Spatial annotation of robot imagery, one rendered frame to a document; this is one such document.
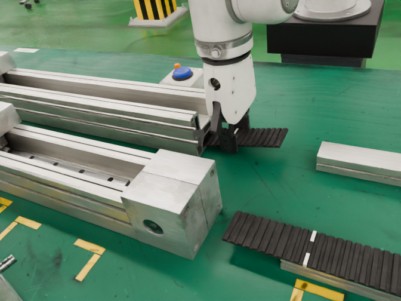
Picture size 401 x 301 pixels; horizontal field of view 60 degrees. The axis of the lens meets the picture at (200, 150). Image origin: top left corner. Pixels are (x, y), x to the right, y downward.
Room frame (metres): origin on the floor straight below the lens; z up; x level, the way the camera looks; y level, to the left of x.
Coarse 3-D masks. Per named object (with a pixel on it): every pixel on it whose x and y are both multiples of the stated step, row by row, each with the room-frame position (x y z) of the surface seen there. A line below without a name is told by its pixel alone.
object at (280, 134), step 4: (280, 128) 0.47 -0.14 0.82; (284, 128) 0.47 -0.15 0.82; (276, 132) 0.47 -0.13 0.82; (280, 132) 0.46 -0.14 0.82; (284, 132) 0.46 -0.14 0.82; (276, 136) 0.45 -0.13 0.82; (280, 136) 0.45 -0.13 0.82; (284, 136) 0.45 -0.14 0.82; (272, 140) 0.45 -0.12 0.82; (276, 140) 0.44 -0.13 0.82; (280, 140) 0.44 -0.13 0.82; (272, 144) 0.44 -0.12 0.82; (276, 144) 0.43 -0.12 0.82; (280, 144) 0.43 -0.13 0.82
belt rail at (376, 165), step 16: (336, 144) 0.42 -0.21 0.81; (320, 160) 0.39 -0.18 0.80; (336, 160) 0.38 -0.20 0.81; (352, 160) 0.37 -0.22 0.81; (368, 160) 0.37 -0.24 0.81; (384, 160) 0.36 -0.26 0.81; (400, 160) 0.35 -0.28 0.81; (352, 176) 0.37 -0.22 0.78; (368, 176) 0.35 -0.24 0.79; (384, 176) 0.35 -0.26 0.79; (400, 176) 0.33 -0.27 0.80
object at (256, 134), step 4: (256, 128) 0.50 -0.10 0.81; (264, 128) 0.49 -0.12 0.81; (256, 132) 0.48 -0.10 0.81; (260, 132) 0.48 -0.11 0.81; (252, 136) 0.48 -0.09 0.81; (256, 136) 0.48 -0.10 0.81; (260, 136) 0.47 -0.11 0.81; (252, 140) 0.47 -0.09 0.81; (256, 140) 0.46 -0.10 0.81; (248, 144) 0.46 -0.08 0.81; (252, 144) 0.45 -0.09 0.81; (256, 144) 0.45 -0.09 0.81
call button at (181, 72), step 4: (180, 68) 0.71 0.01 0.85; (184, 68) 0.71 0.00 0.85; (188, 68) 0.70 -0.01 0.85; (176, 72) 0.69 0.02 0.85; (180, 72) 0.69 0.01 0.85; (184, 72) 0.69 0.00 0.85; (188, 72) 0.69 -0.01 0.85; (176, 76) 0.69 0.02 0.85; (180, 76) 0.68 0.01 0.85; (184, 76) 0.68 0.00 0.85
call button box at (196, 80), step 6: (192, 72) 0.70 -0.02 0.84; (198, 72) 0.70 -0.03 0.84; (168, 78) 0.70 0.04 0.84; (174, 78) 0.69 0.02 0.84; (180, 78) 0.68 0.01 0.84; (186, 78) 0.68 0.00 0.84; (192, 78) 0.68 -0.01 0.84; (198, 78) 0.68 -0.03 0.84; (162, 84) 0.68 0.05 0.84; (168, 84) 0.68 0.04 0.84; (174, 84) 0.67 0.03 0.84; (180, 84) 0.66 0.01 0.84; (186, 84) 0.66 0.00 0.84; (192, 84) 0.65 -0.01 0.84; (198, 84) 0.67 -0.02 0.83
